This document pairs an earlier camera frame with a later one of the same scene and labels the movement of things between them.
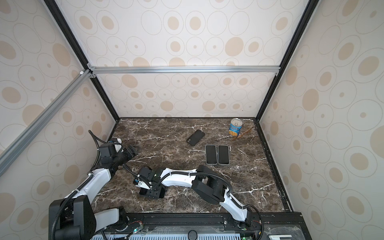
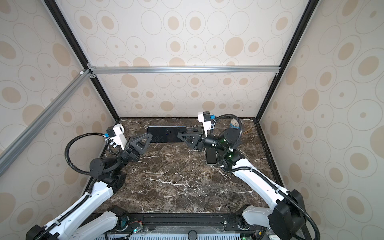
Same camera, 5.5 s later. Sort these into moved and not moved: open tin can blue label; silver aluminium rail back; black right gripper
Moved: black right gripper
Not moved: open tin can blue label; silver aluminium rail back
